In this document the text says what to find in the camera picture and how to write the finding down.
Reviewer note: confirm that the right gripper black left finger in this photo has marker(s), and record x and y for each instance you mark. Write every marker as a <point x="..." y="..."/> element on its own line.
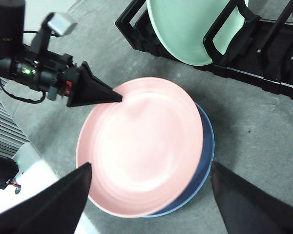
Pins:
<point x="56" y="207"/>

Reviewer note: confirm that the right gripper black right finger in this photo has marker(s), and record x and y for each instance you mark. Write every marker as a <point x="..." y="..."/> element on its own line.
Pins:
<point x="254" y="209"/>

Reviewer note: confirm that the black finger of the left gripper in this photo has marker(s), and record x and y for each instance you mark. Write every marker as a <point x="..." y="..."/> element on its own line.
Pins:
<point x="88" y="92"/>

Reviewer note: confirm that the pink plate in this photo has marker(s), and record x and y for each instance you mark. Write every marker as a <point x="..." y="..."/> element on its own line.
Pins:
<point x="136" y="151"/>

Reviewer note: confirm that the blue plate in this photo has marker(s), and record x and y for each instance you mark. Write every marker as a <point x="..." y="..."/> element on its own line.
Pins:
<point x="206" y="146"/>

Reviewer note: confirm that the green plate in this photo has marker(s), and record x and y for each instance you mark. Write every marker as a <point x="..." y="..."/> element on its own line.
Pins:
<point x="183" y="29"/>

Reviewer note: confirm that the black plate rack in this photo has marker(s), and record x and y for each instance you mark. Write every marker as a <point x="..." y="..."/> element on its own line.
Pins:
<point x="256" y="58"/>

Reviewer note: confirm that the grey ribbed panel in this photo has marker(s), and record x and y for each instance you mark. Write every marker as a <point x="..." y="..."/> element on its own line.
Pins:
<point x="2" y="126"/>

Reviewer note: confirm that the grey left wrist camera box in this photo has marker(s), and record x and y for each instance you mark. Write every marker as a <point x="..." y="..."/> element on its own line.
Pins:
<point x="61" y="23"/>

